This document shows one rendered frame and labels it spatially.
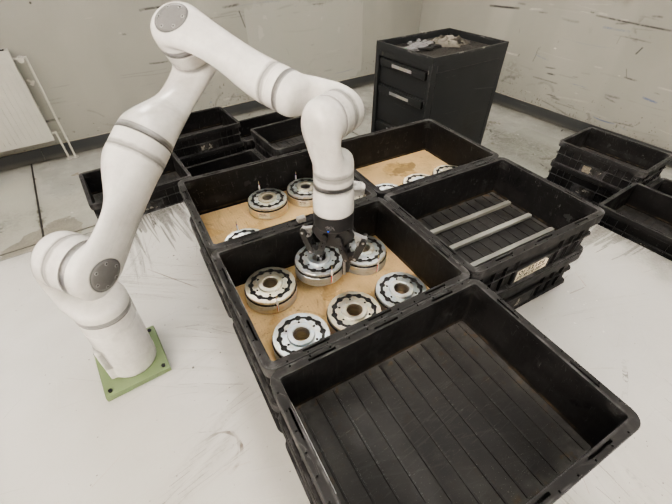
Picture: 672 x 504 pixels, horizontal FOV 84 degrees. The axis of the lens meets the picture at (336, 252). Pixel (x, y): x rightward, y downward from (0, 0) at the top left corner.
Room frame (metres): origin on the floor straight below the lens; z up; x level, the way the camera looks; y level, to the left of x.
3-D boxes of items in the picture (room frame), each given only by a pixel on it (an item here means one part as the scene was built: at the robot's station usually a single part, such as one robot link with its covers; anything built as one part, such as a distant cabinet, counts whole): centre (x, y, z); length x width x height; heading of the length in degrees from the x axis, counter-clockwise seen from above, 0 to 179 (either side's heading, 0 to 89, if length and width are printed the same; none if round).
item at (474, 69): (2.37, -0.60, 0.45); 0.60 x 0.45 x 0.90; 125
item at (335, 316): (0.45, -0.03, 0.86); 0.10 x 0.10 x 0.01
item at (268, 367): (0.51, 0.00, 0.92); 0.40 x 0.30 x 0.02; 119
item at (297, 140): (1.87, 0.20, 0.37); 0.40 x 0.30 x 0.45; 125
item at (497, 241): (0.70, -0.35, 0.87); 0.40 x 0.30 x 0.11; 119
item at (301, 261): (0.57, 0.03, 0.88); 0.10 x 0.10 x 0.01
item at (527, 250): (0.70, -0.35, 0.92); 0.40 x 0.30 x 0.02; 119
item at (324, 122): (0.56, 0.01, 1.14); 0.09 x 0.07 x 0.15; 147
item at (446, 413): (0.24, -0.15, 0.87); 0.40 x 0.30 x 0.11; 119
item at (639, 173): (1.67, -1.34, 0.37); 0.40 x 0.30 x 0.45; 35
